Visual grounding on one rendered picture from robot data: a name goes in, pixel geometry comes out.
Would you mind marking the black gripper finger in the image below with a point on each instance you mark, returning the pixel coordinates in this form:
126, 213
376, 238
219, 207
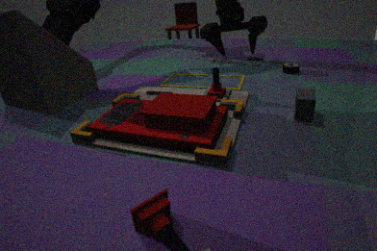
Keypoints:
252, 38
216, 42

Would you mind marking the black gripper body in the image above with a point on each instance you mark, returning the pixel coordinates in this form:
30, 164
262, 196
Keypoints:
230, 21

